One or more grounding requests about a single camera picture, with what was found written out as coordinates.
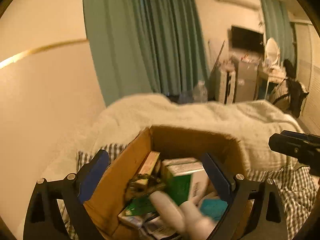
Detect white handheld hair dryer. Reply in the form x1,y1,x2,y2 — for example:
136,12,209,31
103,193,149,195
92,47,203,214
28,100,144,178
149,191,216,239

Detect green snack bag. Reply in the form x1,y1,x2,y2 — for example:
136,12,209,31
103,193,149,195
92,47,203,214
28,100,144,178
124,175,191,216

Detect grey white checkered bedsheet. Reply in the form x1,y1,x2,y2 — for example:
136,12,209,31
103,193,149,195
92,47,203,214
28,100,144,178
57,144,318,239

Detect black clothes on chair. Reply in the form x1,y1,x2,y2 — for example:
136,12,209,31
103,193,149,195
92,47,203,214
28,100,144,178
268,59,309,119

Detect cream knitted blanket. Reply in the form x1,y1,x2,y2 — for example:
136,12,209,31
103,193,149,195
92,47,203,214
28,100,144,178
42,94,302,180

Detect large brown cardboard box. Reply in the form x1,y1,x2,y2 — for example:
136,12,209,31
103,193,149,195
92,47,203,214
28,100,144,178
84,126,245,239

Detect white dressing table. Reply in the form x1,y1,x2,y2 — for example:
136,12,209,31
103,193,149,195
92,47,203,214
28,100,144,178
255,66,286,100

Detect grey small cabinet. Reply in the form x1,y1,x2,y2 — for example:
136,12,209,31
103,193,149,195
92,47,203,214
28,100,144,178
231,56,258,102

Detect clear plastic water bottle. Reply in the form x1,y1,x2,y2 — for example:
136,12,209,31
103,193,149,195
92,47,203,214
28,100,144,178
193,80,208,103

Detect teal green curtain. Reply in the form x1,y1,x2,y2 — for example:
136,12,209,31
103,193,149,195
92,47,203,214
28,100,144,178
83,0,209,105

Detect dark wooden bead bracelet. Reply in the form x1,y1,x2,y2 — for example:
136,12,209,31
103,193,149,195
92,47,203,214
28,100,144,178
124,172,167,202

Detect black wall television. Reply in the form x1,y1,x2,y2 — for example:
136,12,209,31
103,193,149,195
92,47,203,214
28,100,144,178
231,25,264,54

